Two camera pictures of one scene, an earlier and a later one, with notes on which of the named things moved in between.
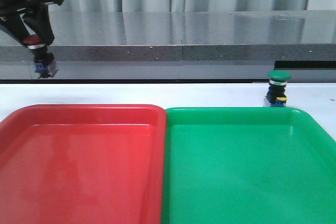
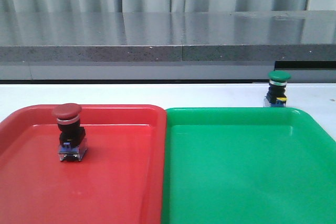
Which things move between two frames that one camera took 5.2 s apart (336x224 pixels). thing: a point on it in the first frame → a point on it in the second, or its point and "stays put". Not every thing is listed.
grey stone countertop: (180, 45) stays put
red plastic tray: (83, 164) stays put
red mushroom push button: (44, 64) → (73, 145)
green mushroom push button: (278, 79) stays put
